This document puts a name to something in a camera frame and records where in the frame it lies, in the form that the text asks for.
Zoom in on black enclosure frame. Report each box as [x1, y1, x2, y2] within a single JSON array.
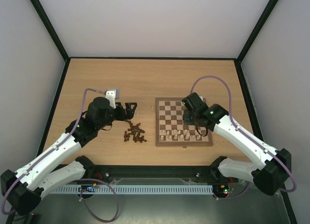
[[6, 0, 297, 224]]

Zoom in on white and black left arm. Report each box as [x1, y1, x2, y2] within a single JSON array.
[[0, 94, 137, 215]]

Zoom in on pile of dark chess pieces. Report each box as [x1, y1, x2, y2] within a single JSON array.
[[124, 120, 147, 143]]

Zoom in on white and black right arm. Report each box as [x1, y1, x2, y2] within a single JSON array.
[[182, 93, 292, 195]]

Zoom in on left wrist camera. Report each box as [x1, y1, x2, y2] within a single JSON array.
[[105, 88, 120, 109]]

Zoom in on wooden chessboard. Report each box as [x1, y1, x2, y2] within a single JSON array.
[[155, 97, 213, 148]]

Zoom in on light blue cable duct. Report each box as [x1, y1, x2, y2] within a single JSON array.
[[53, 184, 213, 195]]

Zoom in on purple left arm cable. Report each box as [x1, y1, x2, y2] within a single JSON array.
[[1, 88, 109, 215]]

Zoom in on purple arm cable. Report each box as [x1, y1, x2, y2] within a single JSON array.
[[190, 76, 297, 193], [1, 88, 109, 215]]

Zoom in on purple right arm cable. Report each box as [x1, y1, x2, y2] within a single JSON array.
[[190, 76, 297, 193]]

